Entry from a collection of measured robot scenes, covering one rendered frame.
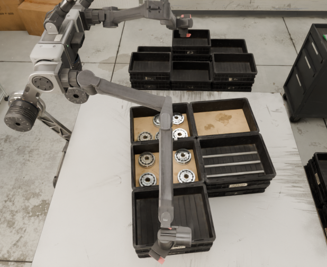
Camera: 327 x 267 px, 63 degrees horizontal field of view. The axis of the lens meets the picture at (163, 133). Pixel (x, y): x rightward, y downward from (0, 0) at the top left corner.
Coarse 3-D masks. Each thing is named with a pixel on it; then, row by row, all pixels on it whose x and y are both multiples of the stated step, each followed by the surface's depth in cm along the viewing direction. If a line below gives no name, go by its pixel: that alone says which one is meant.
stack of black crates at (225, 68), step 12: (216, 60) 271; (228, 60) 270; (240, 60) 270; (252, 60) 259; (216, 72) 248; (228, 72) 247; (240, 72) 247; (252, 72) 247; (216, 84) 260; (228, 84) 260; (240, 84) 259
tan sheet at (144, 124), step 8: (136, 120) 185; (144, 120) 184; (152, 120) 184; (184, 120) 184; (136, 128) 180; (144, 128) 180; (152, 128) 180; (176, 128) 180; (184, 128) 180; (136, 136) 176
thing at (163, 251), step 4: (156, 244) 107; (172, 244) 107; (152, 248) 106; (156, 248) 106; (160, 248) 106; (164, 248) 105; (168, 248) 106; (156, 252) 106; (160, 252) 105; (164, 252) 105; (168, 252) 105; (164, 256) 104
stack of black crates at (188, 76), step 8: (176, 64) 277; (184, 64) 277; (192, 64) 276; (200, 64) 276; (208, 64) 275; (176, 72) 281; (184, 72) 280; (192, 72) 280; (200, 72) 280; (208, 72) 275; (176, 80) 258; (184, 80) 258; (192, 80) 258; (200, 80) 258; (208, 80) 273; (176, 88) 266; (184, 88) 266; (192, 88) 266; (200, 88) 266; (208, 88) 265
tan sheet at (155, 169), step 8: (192, 152) 168; (136, 160) 166; (192, 160) 165; (136, 168) 162; (144, 168) 162; (152, 168) 162; (176, 168) 162; (184, 168) 162; (192, 168) 161; (136, 176) 159; (176, 176) 158; (136, 184) 156
